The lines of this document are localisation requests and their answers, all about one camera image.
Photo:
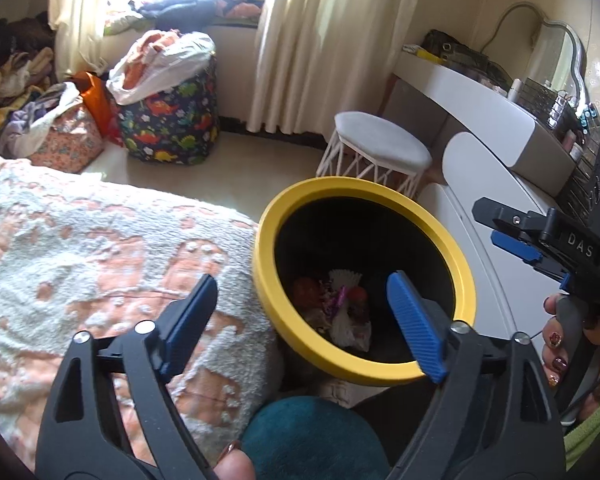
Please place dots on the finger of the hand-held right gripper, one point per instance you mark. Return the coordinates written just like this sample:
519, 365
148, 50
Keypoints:
515, 247
510, 220

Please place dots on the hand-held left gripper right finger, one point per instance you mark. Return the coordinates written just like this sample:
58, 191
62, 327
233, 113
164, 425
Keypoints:
415, 325

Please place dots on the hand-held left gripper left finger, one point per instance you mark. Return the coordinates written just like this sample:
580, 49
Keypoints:
192, 317

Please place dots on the white foam fruit net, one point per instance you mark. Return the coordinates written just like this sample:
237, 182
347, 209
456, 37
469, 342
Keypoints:
345, 279

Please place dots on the yellow-rimmed black trash bin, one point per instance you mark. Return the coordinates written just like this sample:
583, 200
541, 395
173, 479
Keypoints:
265, 270

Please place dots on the purple snack wrapper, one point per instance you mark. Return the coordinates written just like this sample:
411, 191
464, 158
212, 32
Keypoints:
332, 296

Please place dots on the person's left hand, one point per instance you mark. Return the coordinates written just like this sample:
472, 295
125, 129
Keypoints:
235, 465

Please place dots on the white drawer cabinet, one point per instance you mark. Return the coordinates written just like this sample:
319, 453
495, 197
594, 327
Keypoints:
480, 210

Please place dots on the row of cosmetic bottles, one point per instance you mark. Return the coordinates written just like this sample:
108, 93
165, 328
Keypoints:
585, 130

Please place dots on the peach patterned blanket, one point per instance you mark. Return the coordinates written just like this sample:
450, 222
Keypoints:
80, 260

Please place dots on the clear cosmetic organizer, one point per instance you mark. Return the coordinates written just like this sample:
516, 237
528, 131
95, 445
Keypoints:
545, 97

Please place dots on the white bottle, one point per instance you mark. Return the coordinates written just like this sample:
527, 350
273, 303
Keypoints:
516, 90

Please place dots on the teal plush cloth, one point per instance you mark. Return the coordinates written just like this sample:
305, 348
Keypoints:
310, 440

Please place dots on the silver-framed mirror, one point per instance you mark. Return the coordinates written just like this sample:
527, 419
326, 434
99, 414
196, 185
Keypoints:
560, 60

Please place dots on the black bag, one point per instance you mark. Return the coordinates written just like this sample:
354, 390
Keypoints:
460, 55

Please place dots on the yellow box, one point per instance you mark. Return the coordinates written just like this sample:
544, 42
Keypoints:
425, 54

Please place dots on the dinosaur print laundry bag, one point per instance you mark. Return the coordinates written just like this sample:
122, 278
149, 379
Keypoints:
170, 120

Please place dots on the floral fabric storage bag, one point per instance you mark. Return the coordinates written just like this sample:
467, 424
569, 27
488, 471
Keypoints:
72, 142

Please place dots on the wide cream curtain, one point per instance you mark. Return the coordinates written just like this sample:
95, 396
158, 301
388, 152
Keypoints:
350, 45

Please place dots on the orange shopping bag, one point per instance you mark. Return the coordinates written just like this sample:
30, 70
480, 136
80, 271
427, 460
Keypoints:
97, 100

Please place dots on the white bag of orange clothes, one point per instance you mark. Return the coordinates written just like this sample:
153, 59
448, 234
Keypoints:
165, 60

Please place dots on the pile of clothes on bed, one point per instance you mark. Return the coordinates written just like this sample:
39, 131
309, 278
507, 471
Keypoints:
10, 70

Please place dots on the pile of clothes on windowsill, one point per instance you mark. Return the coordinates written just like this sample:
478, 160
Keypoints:
195, 2

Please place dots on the narrow cream curtain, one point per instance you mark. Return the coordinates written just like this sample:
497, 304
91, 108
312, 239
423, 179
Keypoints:
85, 10

